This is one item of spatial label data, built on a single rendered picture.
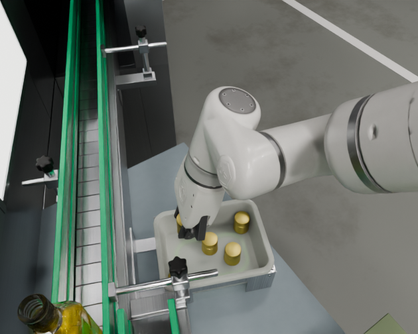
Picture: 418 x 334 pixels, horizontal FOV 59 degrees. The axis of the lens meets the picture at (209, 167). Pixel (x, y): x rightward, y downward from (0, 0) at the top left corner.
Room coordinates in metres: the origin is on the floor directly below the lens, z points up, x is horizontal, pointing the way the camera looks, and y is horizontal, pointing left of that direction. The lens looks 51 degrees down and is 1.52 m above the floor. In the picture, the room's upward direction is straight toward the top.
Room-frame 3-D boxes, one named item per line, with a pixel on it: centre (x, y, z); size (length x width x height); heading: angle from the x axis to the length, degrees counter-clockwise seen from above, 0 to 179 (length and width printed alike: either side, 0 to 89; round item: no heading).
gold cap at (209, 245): (0.37, 0.00, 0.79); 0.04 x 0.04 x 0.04
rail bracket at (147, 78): (0.85, 0.19, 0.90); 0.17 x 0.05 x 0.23; 101
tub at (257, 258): (0.35, -0.01, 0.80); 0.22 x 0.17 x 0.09; 101
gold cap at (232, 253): (0.35, -0.05, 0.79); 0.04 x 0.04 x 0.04
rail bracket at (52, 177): (0.42, 0.31, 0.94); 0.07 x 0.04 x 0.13; 101
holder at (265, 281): (0.35, 0.02, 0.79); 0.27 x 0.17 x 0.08; 101
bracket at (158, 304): (0.22, 0.09, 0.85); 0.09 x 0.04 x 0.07; 101
